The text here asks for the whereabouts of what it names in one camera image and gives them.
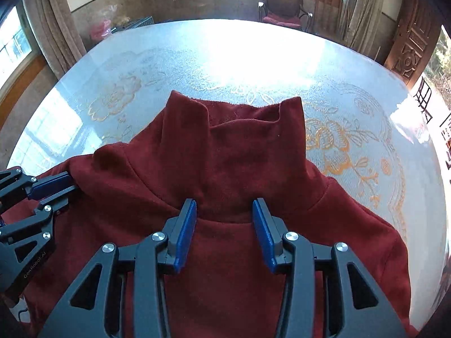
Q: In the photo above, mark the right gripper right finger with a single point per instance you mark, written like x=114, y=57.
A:
x=353, y=303

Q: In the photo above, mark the wooden chair by window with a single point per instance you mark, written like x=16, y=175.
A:
x=326, y=18

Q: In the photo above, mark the wire cage crate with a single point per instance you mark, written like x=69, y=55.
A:
x=138, y=23

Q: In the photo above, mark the pink plastic bag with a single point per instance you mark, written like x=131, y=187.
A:
x=99, y=31

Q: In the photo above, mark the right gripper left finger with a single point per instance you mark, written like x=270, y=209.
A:
x=94, y=304

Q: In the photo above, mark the beige curtain left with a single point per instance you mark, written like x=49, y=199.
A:
x=54, y=29

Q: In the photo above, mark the armchair with red cushion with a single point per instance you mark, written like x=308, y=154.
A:
x=285, y=13

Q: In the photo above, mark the beige curtain right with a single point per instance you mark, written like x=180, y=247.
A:
x=358, y=24

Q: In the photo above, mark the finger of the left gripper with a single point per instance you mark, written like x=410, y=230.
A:
x=16, y=186
x=41, y=220

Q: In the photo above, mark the dark red fleece garment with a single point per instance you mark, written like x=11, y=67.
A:
x=223, y=156

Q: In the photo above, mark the dark chair at doorway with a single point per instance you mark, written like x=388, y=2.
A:
x=422, y=95

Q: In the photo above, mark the carved wooden door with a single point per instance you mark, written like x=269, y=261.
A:
x=417, y=33

